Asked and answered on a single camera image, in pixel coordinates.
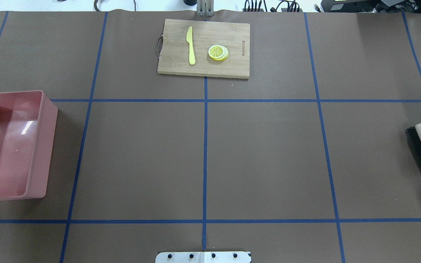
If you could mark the yellow plastic knife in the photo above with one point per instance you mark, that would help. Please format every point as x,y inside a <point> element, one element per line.
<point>189,40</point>

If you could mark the yellow lemon slices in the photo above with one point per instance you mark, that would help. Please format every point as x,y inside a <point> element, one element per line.
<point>218,52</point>

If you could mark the wooden cutting board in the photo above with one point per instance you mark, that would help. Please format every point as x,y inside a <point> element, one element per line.
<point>173,57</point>

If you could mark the pink plastic bin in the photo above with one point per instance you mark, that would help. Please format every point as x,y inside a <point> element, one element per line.
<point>27,127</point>

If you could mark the aluminium frame post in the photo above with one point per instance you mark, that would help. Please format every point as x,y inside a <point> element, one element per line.
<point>205,8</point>

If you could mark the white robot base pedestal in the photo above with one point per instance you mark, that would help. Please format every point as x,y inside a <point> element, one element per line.
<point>204,257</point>

